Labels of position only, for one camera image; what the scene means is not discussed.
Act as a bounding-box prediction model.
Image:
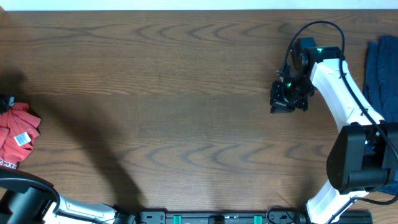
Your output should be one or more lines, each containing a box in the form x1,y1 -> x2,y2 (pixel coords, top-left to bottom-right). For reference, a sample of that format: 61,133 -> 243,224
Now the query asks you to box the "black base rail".
134,209 -> 309,224

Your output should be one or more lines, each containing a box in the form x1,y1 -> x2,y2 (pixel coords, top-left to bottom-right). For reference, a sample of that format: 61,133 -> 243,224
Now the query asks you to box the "red crumpled shirt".
1,103 -> 41,169

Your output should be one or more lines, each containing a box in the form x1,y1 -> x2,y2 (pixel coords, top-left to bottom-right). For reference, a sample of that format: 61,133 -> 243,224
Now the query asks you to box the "black patterned shirt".
0,93 -> 15,114

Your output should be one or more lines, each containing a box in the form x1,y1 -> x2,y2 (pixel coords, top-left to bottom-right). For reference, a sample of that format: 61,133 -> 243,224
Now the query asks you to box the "navy blue garment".
363,35 -> 398,196

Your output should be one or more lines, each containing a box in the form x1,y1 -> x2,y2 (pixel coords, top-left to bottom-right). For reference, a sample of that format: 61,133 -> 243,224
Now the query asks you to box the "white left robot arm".
1,167 -> 136,224

